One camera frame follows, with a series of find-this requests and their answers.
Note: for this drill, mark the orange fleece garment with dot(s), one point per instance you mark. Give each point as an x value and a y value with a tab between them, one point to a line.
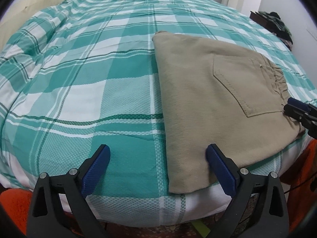
301	178

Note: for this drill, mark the pile of dark clothes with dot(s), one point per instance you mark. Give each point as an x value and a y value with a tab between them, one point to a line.
278	27

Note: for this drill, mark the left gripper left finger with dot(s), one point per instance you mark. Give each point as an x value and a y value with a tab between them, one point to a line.
59	201

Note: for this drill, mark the teal plaid bed cover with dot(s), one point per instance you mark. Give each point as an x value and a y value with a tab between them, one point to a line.
83	73

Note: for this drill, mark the dark wooden side table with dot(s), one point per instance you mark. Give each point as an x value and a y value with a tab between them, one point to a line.
259	19

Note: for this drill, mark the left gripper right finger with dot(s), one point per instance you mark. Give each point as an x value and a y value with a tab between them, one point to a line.
269	217

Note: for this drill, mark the khaki beige pants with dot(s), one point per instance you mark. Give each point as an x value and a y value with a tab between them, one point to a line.
216	92

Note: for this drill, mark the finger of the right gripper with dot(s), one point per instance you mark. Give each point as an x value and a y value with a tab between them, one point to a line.
307	119
301	106

